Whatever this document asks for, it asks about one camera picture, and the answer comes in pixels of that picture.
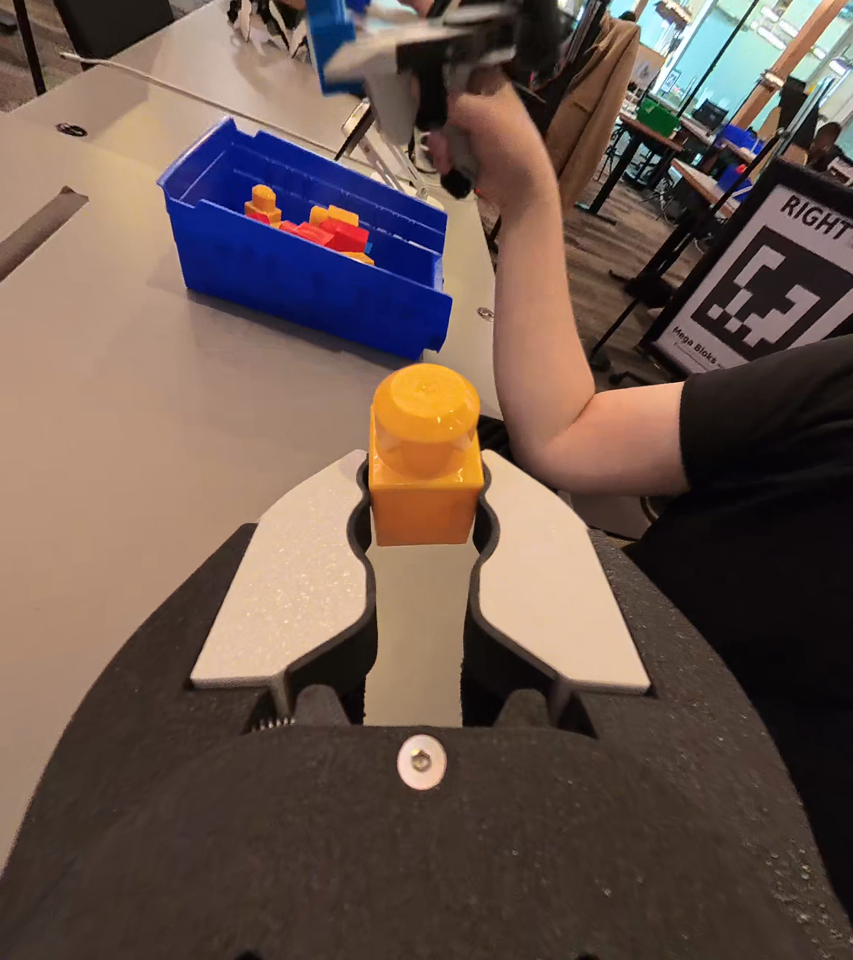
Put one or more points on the thin black pole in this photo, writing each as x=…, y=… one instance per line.
x=29, y=45

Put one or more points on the person's right forearm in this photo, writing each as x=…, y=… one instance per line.
x=539, y=337

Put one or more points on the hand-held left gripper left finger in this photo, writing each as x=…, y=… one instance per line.
x=284, y=600

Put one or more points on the pile of colourful blocks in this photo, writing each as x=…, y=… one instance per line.
x=329, y=232

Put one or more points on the black flat panel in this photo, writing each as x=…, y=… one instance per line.
x=115, y=22

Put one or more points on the framed marker floor sign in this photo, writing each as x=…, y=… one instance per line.
x=771, y=285

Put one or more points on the yellow toy block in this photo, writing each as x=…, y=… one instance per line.
x=426, y=502

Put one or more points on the tan coat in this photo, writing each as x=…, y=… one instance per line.
x=591, y=97

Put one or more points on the person's right hand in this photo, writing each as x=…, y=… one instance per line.
x=509, y=150

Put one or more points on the black and white device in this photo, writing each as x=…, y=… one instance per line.
x=269, y=26

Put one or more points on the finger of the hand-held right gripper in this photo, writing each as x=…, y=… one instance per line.
x=389, y=64
x=441, y=13

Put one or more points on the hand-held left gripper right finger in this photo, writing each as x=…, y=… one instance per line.
x=554, y=600

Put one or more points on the blue plastic bin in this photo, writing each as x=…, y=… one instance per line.
x=306, y=292

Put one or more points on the white thin-legged stand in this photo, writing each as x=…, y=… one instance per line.
x=396, y=169

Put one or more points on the green storage bin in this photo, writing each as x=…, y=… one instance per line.
x=657, y=118

